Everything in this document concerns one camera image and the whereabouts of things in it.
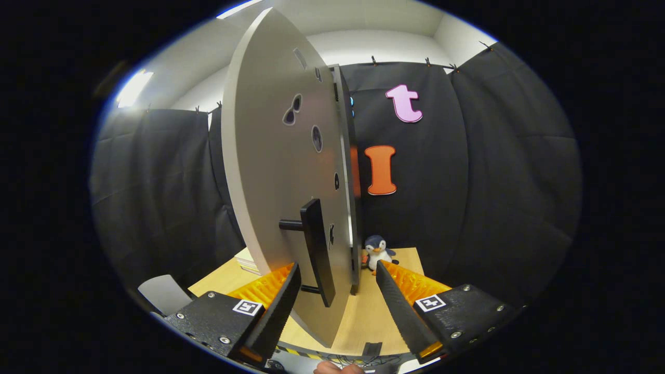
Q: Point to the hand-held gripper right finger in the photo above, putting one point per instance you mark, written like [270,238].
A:
[400,311]

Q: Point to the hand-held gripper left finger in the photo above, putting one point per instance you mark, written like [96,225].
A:
[278,311]

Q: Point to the dark grey shoe cabinet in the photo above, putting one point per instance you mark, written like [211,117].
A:
[354,223]

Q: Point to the stack of books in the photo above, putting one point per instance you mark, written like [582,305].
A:
[248,262]

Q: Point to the penguin plush toy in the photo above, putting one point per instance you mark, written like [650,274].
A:
[376,252]

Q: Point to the grey chair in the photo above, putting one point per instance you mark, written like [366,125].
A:
[163,293]

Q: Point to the black backdrop cloth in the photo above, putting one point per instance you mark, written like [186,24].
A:
[493,182]

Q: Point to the long ceiling light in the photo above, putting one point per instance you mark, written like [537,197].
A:
[134,88]
[236,9]

